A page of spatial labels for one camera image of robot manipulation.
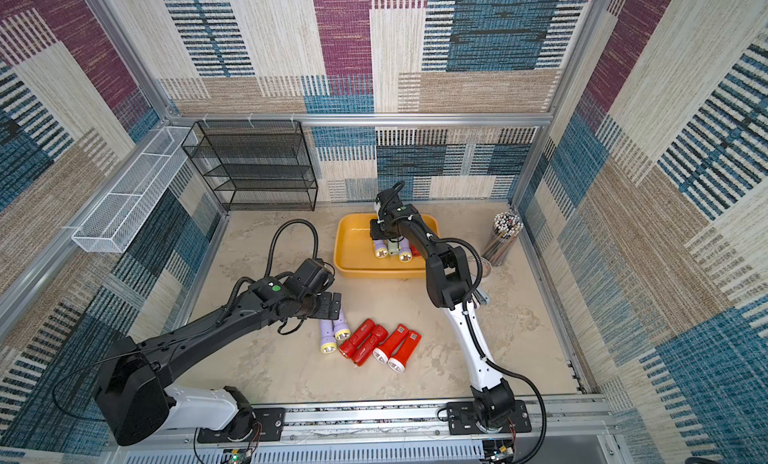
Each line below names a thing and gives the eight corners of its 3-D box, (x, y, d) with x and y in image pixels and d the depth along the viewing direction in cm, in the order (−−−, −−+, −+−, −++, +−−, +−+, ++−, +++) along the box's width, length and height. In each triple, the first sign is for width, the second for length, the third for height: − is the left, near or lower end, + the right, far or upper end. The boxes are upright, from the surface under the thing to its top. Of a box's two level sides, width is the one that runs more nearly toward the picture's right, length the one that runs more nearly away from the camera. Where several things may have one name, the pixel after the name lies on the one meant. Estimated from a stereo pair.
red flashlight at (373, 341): (352, 362, 84) (351, 358, 82) (377, 326, 91) (377, 322, 88) (363, 370, 83) (362, 366, 81) (388, 333, 90) (387, 328, 87)
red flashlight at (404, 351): (387, 366, 84) (387, 362, 81) (407, 331, 90) (407, 327, 87) (402, 375, 82) (402, 371, 79) (421, 339, 88) (422, 335, 86)
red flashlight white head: (372, 356, 85) (371, 352, 83) (400, 325, 91) (400, 320, 88) (383, 366, 83) (383, 363, 81) (411, 334, 89) (412, 330, 87)
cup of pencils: (483, 268, 105) (499, 230, 89) (479, 249, 110) (493, 211, 94) (505, 268, 105) (525, 230, 89) (500, 249, 110) (517, 211, 94)
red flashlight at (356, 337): (337, 352, 85) (336, 349, 83) (367, 318, 91) (367, 315, 90) (346, 360, 84) (345, 357, 82) (376, 325, 90) (376, 322, 88)
